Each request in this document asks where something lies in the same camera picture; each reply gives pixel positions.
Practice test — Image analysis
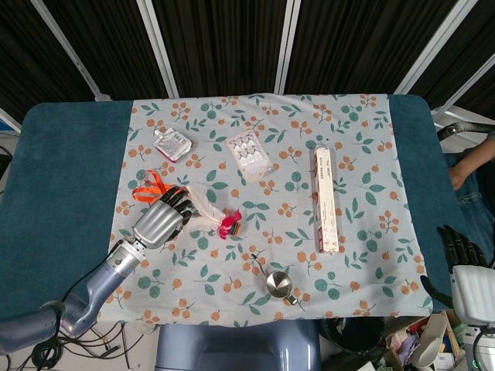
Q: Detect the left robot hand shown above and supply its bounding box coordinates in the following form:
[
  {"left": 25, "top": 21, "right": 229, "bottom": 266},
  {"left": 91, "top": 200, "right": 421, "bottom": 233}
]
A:
[{"left": 131, "top": 185, "right": 201, "bottom": 250}]

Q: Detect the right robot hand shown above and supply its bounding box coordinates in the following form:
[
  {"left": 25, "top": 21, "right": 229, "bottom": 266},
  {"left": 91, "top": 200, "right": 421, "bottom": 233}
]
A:
[{"left": 420, "top": 224, "right": 495, "bottom": 328}]

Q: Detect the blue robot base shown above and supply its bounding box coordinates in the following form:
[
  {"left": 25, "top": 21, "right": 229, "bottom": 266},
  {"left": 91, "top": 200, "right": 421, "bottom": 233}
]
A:
[{"left": 155, "top": 319, "right": 323, "bottom": 371}]

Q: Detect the orange ribbon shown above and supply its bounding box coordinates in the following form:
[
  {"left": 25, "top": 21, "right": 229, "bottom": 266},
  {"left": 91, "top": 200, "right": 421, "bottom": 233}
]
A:
[{"left": 132, "top": 169, "right": 176, "bottom": 203}]

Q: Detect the cardboard box of clutter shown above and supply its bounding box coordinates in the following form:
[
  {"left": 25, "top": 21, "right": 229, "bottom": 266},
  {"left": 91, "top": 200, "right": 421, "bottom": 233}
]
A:
[{"left": 382, "top": 308, "right": 471, "bottom": 371}]

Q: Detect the pink and clear pouch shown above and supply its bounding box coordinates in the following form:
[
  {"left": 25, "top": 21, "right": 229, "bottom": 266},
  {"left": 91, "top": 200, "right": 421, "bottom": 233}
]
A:
[{"left": 152, "top": 127, "right": 193, "bottom": 164}]

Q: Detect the person in blue clothes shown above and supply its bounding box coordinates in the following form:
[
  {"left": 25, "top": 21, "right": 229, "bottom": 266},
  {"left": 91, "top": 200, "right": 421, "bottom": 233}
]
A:
[{"left": 448, "top": 131, "right": 495, "bottom": 267}]

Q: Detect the blue table cover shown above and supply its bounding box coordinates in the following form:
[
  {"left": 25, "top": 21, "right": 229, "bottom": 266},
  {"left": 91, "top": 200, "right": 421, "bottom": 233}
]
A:
[{"left": 0, "top": 94, "right": 458, "bottom": 319}]

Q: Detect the floral tablecloth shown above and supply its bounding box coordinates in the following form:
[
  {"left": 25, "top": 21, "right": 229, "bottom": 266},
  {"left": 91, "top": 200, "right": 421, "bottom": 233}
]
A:
[{"left": 97, "top": 92, "right": 434, "bottom": 325}]

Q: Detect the clear blister pack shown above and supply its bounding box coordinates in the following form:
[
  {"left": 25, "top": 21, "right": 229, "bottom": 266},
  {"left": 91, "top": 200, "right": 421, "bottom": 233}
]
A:
[{"left": 226, "top": 129, "right": 278, "bottom": 186}]

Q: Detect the black trash bin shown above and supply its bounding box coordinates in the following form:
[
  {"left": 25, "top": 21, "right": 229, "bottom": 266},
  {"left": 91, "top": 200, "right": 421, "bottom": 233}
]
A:
[{"left": 319, "top": 317, "right": 385, "bottom": 356}]

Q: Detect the small steel measuring cup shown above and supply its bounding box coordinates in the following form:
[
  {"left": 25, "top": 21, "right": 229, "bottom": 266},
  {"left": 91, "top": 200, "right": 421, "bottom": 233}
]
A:
[{"left": 264, "top": 271, "right": 298, "bottom": 307}]

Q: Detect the long white narrow box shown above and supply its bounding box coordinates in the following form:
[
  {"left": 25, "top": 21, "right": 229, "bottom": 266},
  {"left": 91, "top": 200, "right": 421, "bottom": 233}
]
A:
[{"left": 312, "top": 145, "right": 343, "bottom": 255}]

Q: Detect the black cable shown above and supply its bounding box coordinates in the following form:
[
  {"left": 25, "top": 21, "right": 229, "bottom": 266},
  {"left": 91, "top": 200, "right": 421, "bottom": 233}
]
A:
[{"left": 0, "top": 266, "right": 144, "bottom": 371}]

